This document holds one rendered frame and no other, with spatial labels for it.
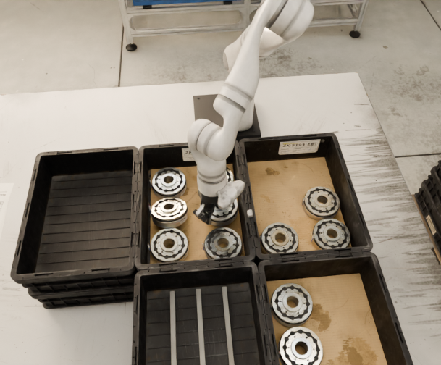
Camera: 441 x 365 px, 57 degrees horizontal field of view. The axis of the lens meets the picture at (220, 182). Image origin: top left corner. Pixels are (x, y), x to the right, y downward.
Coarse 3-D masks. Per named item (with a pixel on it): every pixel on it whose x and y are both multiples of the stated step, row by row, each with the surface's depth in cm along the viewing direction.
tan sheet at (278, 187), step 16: (288, 160) 132; (304, 160) 132; (320, 160) 132; (256, 176) 128; (272, 176) 128; (288, 176) 128; (304, 176) 128; (320, 176) 128; (256, 192) 125; (272, 192) 125; (288, 192) 125; (304, 192) 125; (256, 208) 121; (272, 208) 121; (288, 208) 121; (288, 224) 118; (304, 224) 118; (304, 240) 115
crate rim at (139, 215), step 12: (156, 144) 123; (168, 144) 123; (180, 144) 123; (240, 156) 120; (240, 168) 117; (252, 240) 104; (252, 252) 102; (144, 264) 100; (156, 264) 100; (180, 264) 100; (192, 264) 100; (204, 264) 100
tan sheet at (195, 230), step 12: (180, 168) 130; (192, 168) 130; (228, 168) 130; (192, 180) 127; (192, 192) 125; (192, 204) 122; (192, 216) 120; (156, 228) 117; (180, 228) 117; (192, 228) 117; (204, 228) 117; (240, 228) 117; (192, 240) 115; (204, 240) 115; (192, 252) 113; (204, 252) 113
